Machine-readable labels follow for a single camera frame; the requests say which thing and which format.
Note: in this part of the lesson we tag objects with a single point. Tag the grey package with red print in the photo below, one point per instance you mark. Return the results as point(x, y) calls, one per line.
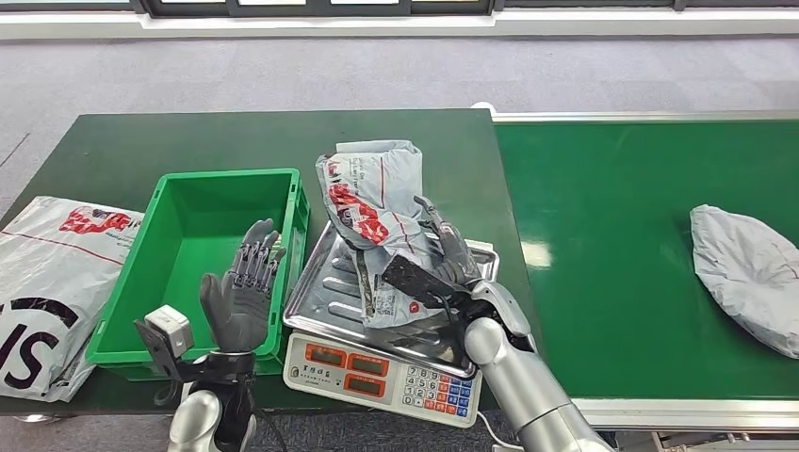
point(374, 187)

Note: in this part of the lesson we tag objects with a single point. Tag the white bag with black letters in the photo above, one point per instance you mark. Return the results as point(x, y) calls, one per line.
point(50, 281)

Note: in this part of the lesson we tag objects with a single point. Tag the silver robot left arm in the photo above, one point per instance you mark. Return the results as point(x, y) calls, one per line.
point(200, 418)

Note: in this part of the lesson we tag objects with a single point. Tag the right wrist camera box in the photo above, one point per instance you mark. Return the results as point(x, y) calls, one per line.
point(415, 281)

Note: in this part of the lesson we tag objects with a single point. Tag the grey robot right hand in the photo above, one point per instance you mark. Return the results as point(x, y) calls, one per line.
point(459, 256)

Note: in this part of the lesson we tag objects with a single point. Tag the electronic scale with steel tray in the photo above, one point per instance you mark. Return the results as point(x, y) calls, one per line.
point(381, 374)

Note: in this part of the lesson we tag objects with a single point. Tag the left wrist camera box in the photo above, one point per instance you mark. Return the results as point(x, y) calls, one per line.
point(170, 330)

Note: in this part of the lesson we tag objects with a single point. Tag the grey crumpled package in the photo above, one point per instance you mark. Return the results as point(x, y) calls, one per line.
point(749, 274)

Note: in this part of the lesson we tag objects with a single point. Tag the green conveyor belt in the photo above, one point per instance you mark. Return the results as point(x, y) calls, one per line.
point(599, 249)

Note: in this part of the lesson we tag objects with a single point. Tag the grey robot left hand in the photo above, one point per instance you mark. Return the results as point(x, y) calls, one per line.
point(240, 312)

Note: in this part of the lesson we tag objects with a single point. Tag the dark window frame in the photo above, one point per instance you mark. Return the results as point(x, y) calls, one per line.
point(312, 9)

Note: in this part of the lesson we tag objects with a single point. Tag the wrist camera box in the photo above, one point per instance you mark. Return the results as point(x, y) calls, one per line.
point(170, 330)
point(415, 281)

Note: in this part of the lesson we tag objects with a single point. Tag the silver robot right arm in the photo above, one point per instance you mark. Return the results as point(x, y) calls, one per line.
point(524, 387)

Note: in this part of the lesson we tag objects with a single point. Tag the green plastic basket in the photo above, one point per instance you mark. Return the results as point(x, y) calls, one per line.
point(181, 274)

